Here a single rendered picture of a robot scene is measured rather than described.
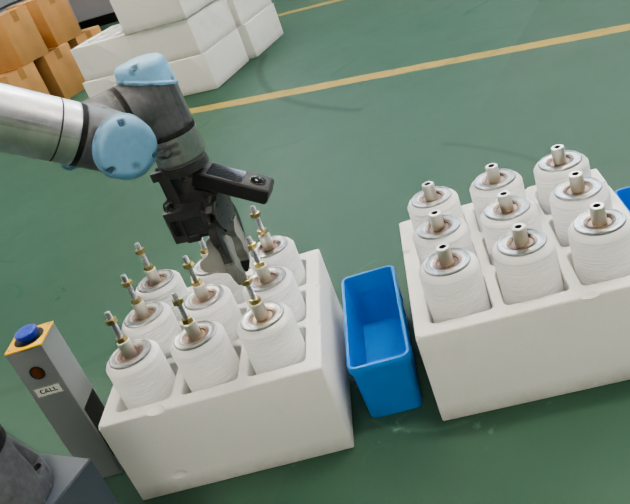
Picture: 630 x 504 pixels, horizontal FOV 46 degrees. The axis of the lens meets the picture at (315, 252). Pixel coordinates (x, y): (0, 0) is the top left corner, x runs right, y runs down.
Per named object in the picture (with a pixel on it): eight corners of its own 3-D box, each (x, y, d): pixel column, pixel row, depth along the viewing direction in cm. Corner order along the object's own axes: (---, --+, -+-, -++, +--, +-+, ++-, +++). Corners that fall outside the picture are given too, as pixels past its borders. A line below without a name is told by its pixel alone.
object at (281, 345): (264, 418, 128) (225, 337, 120) (284, 380, 135) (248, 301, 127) (314, 418, 124) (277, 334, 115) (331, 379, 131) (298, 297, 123)
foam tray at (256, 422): (354, 448, 125) (321, 367, 116) (142, 501, 131) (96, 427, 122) (345, 317, 159) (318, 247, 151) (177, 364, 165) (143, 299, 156)
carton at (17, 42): (49, 51, 459) (25, 4, 445) (24, 66, 441) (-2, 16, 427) (16, 61, 473) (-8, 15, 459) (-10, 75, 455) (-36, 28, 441)
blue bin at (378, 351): (428, 408, 127) (410, 354, 122) (367, 423, 129) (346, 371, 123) (409, 310, 153) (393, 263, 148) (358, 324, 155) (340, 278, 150)
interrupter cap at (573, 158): (587, 165, 129) (587, 162, 129) (544, 177, 131) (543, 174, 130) (575, 149, 136) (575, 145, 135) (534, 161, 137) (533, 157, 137)
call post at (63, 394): (122, 474, 139) (41, 345, 124) (88, 482, 140) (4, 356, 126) (130, 446, 145) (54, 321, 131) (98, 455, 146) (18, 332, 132)
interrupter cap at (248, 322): (234, 334, 120) (232, 330, 120) (252, 305, 126) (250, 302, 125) (274, 332, 117) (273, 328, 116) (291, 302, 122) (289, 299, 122)
